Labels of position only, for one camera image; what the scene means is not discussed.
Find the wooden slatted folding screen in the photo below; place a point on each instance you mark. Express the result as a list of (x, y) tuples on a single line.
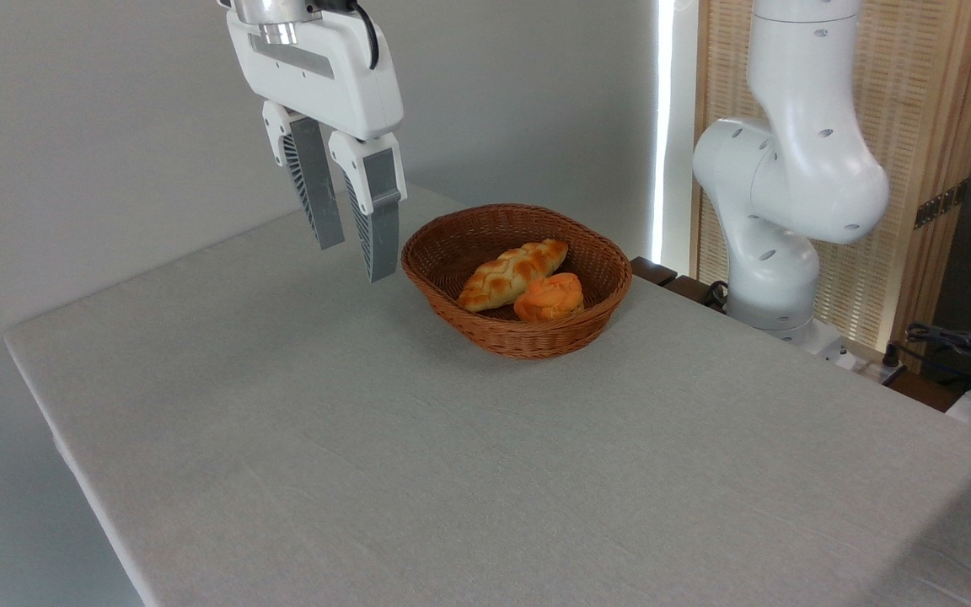
[(924, 84)]

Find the round orange bread bun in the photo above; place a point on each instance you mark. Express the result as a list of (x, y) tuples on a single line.
[(549, 298)]

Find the grey tablecloth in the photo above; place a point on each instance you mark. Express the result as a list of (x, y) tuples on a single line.
[(452, 472)]

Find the brown wicker basket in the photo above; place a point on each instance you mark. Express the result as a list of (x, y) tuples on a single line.
[(452, 253)]

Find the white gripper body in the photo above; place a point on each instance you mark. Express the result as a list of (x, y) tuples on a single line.
[(321, 80)]

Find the dark metal screen hinge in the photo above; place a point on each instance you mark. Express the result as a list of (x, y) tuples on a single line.
[(941, 204)]

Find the braided golden bread loaf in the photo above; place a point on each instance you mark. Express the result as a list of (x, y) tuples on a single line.
[(506, 274)]

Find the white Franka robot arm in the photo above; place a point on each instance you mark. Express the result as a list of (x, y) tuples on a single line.
[(793, 169)]

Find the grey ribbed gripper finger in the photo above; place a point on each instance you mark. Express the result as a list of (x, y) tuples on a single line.
[(317, 181), (380, 215)]

